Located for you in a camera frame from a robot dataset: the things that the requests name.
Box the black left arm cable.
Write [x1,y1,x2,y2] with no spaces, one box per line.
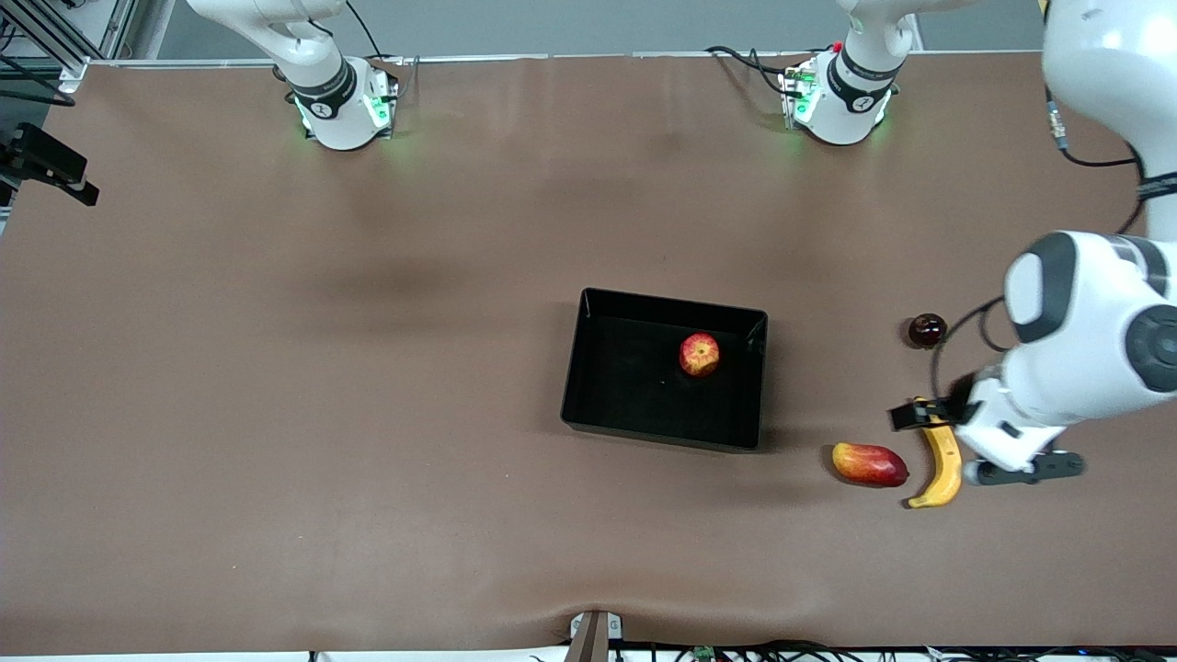
[931,87,1152,402]

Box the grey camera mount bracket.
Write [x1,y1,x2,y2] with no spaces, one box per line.
[569,610,624,662]

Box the black plastic box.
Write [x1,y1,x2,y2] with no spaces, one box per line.
[560,288,770,454]

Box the black base cable bundle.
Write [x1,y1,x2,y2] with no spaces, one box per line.
[705,45,833,97]

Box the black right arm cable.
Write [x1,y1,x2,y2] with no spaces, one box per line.
[344,0,406,63]

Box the aluminium frame profile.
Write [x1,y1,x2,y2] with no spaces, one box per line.
[0,0,139,93]

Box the brown table mat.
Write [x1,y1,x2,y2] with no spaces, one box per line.
[0,52,1177,656]

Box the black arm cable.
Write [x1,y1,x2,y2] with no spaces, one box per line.
[931,87,1152,402]
[344,0,406,63]

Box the red yellow mango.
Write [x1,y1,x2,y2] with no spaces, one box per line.
[831,442,910,488]

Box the thin black loose cable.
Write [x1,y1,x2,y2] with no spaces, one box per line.
[0,55,76,108]

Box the red yellow apple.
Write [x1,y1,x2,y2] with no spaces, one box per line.
[679,332,722,379]

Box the yellow banana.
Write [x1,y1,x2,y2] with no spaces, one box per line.
[908,396,965,509]

